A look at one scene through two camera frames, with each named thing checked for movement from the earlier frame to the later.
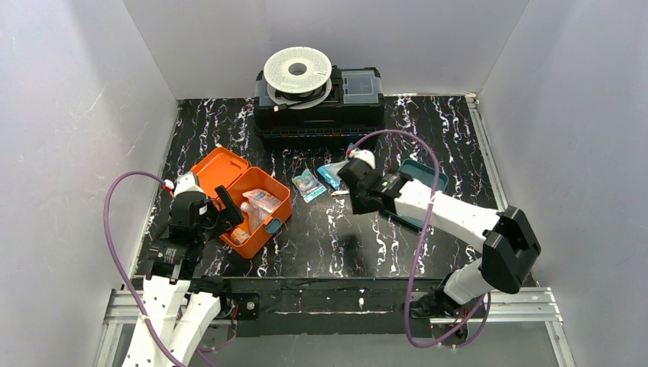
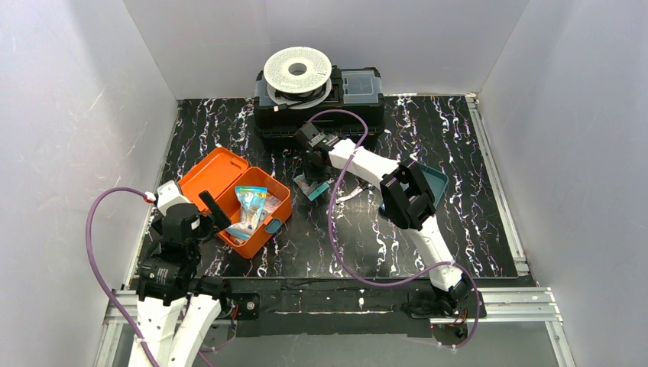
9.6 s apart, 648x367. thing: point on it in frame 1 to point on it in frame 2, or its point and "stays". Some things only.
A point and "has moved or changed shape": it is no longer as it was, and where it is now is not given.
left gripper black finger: [231, 207] to [219, 215]
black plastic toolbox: [354, 106] stays
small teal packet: [307, 186] stays
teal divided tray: [424, 175] stays
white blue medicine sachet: [262, 199] stays
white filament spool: [298, 77] stays
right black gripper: [356, 183] to [314, 177]
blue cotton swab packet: [330, 173] has moved or changed shape
